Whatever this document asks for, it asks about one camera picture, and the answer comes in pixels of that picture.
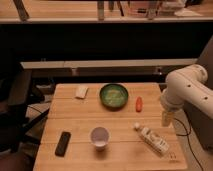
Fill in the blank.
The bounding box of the green ceramic bowl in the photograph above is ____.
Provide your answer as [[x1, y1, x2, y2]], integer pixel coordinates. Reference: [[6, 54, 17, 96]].
[[99, 83, 129, 109]]

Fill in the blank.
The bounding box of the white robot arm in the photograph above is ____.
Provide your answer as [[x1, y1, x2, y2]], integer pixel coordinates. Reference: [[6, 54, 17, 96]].
[[159, 64, 213, 127]]

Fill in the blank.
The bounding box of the plastic bottle white cap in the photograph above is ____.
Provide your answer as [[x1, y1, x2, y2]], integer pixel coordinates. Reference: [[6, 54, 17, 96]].
[[134, 122, 169, 155]]

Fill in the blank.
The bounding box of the orange carrot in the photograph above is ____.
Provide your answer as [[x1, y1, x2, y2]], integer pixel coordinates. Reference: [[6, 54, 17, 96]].
[[135, 97, 143, 112]]

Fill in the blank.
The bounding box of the white paper cup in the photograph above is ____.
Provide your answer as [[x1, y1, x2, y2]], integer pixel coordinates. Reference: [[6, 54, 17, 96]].
[[90, 127, 109, 150]]

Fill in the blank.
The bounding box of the black remote control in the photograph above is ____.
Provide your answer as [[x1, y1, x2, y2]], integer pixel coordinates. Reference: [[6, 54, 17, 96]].
[[55, 132, 71, 157]]

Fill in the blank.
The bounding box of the black office chair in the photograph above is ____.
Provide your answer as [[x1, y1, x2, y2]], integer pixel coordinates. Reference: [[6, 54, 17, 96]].
[[0, 61, 51, 171]]

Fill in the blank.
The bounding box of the black cable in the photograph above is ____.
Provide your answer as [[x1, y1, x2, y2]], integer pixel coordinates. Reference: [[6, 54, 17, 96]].
[[173, 117, 204, 171]]

